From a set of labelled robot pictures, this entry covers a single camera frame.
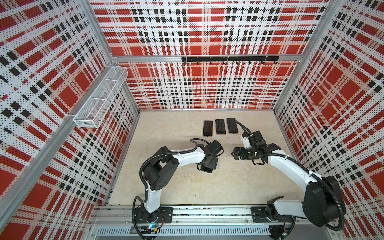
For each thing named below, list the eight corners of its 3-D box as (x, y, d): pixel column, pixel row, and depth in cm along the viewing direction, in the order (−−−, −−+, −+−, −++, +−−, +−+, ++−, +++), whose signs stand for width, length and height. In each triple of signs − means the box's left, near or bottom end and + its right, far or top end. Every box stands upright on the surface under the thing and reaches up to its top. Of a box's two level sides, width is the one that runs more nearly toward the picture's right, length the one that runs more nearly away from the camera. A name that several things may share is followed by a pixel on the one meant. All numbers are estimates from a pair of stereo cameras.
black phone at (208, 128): (203, 135, 108) (203, 134, 106) (203, 122, 116) (203, 120, 115) (213, 135, 108) (213, 134, 106) (212, 122, 116) (212, 120, 115)
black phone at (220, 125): (216, 134, 110) (216, 131, 107) (215, 121, 117) (215, 119, 115) (225, 134, 110) (225, 131, 107) (223, 121, 117) (224, 119, 115)
